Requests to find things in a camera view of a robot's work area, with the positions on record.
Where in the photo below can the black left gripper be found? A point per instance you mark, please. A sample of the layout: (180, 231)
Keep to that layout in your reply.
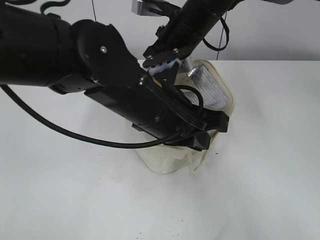
(175, 112)

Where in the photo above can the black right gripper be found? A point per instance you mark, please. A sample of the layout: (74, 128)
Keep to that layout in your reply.
(175, 42)

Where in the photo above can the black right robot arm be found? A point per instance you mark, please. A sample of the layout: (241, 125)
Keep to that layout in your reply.
(204, 12)

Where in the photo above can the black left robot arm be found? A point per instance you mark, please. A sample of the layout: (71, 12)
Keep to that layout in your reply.
(40, 49)

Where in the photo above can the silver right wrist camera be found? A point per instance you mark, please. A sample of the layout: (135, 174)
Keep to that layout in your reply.
(151, 8)

